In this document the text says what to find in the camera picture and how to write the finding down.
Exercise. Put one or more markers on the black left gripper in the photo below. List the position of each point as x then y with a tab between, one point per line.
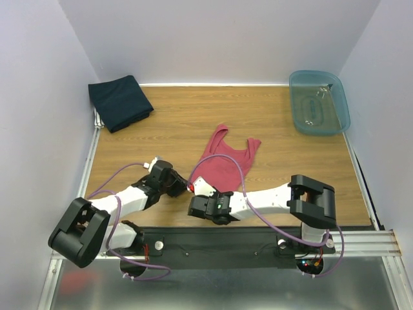
180	185

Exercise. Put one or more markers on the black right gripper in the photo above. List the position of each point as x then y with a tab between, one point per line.
196	208

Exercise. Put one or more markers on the maroon tank top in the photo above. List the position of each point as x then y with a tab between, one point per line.
221	169

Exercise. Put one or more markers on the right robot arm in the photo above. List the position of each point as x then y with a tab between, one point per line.
310	201

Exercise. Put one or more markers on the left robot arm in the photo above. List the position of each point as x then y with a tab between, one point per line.
91	227

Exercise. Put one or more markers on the folded navy tank top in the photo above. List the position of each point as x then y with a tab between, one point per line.
120	102

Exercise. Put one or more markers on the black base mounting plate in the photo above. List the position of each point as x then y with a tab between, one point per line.
219	248

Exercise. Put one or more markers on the teal plastic bin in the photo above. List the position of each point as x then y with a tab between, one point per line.
318	103

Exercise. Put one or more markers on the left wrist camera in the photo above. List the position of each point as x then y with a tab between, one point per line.
148	165

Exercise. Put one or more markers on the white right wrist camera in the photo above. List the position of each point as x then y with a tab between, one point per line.
201	188

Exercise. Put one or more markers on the aluminium frame rail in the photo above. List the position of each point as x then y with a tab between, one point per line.
350	243

